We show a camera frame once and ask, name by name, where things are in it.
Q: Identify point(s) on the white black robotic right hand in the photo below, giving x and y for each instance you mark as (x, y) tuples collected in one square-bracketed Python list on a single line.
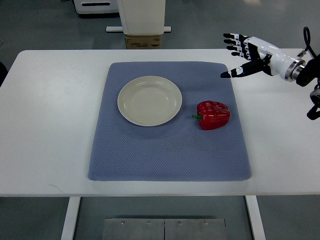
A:
[(262, 56)]

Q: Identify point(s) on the red bell pepper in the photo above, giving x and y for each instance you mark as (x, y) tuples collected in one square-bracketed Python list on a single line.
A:
[(211, 115)]

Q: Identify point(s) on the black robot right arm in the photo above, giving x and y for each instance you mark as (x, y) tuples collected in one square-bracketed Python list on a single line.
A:
[(305, 73)]

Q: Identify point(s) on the cream round plate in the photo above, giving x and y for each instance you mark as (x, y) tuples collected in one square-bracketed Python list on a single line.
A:
[(149, 101)]

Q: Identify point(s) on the metal floor plate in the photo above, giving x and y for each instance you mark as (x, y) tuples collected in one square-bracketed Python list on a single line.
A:
[(164, 229)]

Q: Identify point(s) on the blue textured mat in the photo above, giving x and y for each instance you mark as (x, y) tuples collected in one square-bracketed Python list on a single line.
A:
[(178, 150)]

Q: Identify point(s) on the cardboard box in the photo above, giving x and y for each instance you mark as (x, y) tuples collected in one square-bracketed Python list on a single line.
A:
[(143, 42)]

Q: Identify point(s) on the right white table leg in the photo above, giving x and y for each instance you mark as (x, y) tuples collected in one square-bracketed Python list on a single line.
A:
[(254, 214)]

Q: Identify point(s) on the white table leg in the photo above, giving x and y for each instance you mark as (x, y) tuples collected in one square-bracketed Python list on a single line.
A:
[(70, 220), (254, 214)]

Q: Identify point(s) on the white machine base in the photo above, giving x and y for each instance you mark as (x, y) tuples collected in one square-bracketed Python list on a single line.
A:
[(84, 7)]

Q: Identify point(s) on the left white table leg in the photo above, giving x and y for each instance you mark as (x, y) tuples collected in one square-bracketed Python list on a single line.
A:
[(70, 220)]

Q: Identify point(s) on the white pedestal column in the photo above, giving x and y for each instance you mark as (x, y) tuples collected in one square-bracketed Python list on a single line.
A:
[(141, 18)]

